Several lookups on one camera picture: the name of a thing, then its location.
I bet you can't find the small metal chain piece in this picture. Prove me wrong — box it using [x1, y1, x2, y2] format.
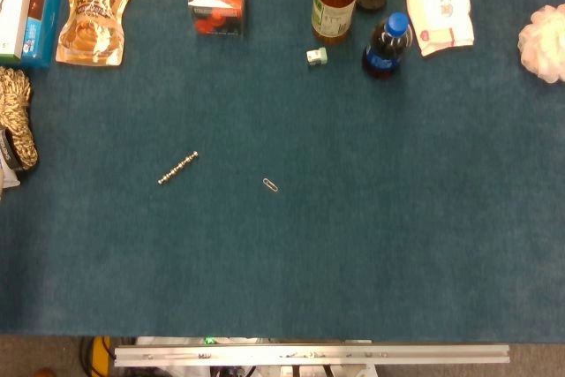
[157, 150, 200, 186]

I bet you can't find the white box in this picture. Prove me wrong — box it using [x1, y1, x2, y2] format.
[0, 0, 39, 64]

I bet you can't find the small green white eraser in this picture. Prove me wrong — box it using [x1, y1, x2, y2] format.
[305, 47, 328, 69]

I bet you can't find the blue-capped cola bottle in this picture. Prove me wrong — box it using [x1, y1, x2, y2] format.
[362, 11, 414, 79]

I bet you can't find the amber tea bottle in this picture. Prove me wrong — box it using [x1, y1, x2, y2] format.
[311, 0, 358, 46]

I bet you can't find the white wet wipes pack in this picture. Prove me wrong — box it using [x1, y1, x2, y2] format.
[403, 0, 476, 58]

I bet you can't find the orange spouted drink pouch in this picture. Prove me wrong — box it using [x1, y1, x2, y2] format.
[55, 0, 136, 67]

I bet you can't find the blue snack box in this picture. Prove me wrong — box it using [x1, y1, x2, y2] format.
[20, 0, 64, 71]

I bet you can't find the pink mesh bath sponge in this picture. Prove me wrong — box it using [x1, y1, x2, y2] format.
[516, 4, 565, 84]

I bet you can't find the aluminium extrusion rail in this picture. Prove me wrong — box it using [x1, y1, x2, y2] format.
[113, 343, 511, 368]

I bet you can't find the tan braided rope bundle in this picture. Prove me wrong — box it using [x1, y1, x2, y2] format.
[0, 66, 39, 171]

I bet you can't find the white packet under rope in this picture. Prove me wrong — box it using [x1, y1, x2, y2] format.
[0, 160, 22, 191]

